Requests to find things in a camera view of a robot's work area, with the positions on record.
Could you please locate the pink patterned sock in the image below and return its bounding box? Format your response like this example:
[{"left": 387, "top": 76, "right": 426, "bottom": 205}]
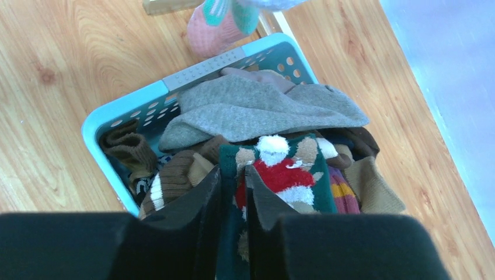
[{"left": 187, "top": 0, "right": 260, "bottom": 58}]

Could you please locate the blue plastic sock basket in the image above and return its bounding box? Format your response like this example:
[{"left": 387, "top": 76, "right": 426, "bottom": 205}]
[{"left": 81, "top": 33, "right": 318, "bottom": 216}]

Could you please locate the green reindeer sock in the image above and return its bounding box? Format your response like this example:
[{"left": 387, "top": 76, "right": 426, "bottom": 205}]
[{"left": 216, "top": 134, "right": 337, "bottom": 279}]

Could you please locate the grey sock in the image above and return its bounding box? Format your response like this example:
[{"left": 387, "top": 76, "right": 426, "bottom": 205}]
[{"left": 158, "top": 75, "right": 369, "bottom": 152}]

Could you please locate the brown white striped sock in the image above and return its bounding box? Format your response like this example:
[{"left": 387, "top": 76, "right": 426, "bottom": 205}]
[{"left": 138, "top": 150, "right": 195, "bottom": 219}]

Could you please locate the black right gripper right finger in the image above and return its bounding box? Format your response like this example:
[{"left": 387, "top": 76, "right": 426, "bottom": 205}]
[{"left": 245, "top": 166, "right": 449, "bottom": 279}]

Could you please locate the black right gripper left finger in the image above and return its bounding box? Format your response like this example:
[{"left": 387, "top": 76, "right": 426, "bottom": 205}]
[{"left": 1, "top": 166, "right": 221, "bottom": 279}]

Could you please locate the purple striped sock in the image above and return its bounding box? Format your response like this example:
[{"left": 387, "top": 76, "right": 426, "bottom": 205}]
[{"left": 328, "top": 166, "right": 361, "bottom": 214}]

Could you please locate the tan beige sock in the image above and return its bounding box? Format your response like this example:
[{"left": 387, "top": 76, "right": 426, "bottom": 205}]
[{"left": 336, "top": 144, "right": 406, "bottom": 214}]

